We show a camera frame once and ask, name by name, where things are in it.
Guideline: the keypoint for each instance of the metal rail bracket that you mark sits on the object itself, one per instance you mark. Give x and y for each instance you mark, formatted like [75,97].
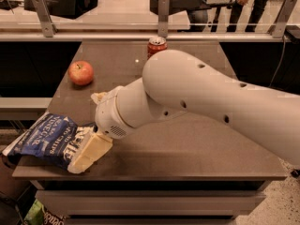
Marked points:
[47,26]
[163,17]
[277,29]

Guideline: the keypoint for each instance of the black office chair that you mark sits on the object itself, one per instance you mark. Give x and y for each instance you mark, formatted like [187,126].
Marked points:
[197,11]

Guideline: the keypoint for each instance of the dark snack bag below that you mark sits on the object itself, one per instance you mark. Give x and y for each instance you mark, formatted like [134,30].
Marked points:
[51,219]

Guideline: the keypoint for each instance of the middle metal rail bracket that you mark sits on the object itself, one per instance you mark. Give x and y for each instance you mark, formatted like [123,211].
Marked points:
[163,17]

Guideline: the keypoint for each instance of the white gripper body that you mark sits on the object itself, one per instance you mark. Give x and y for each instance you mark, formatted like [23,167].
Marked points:
[108,115]

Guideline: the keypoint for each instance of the left metal rail bracket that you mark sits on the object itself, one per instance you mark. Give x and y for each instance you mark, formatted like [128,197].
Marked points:
[47,26]

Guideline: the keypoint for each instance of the blue kettle chip bag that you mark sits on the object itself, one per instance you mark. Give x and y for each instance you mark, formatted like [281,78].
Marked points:
[54,138]

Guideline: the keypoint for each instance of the red apple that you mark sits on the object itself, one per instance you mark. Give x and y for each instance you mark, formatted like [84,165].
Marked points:
[81,73]

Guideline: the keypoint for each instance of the green snack bag below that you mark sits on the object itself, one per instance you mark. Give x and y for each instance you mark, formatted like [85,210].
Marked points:
[35,214]

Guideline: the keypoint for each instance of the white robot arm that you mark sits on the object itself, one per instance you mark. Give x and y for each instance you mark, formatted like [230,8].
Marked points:
[175,82]

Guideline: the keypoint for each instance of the right metal rail bracket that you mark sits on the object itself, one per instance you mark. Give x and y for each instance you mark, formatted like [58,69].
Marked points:
[277,29]

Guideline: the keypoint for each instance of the red coca-cola can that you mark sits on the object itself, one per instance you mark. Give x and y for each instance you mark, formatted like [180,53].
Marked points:
[155,45]

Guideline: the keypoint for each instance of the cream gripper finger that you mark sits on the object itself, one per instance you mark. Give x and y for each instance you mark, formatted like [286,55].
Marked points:
[97,97]
[93,147]

